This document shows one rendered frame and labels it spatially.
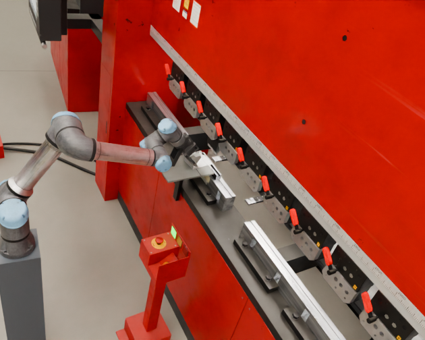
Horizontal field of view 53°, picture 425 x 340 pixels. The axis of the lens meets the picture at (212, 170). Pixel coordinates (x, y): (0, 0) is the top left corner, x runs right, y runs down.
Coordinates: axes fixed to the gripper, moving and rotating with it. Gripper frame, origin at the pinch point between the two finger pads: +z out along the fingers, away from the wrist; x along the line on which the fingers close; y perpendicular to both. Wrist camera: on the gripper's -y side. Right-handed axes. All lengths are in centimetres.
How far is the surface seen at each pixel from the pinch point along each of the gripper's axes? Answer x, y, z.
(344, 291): -102, 8, -20
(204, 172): -8.3, 1.1, 2.2
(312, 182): -71, 26, -35
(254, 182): -42.8, 13.8, -15.2
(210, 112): 1.4, 23.0, -17.8
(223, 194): -23.9, 0.7, 5.9
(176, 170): -1.6, -8.7, -6.0
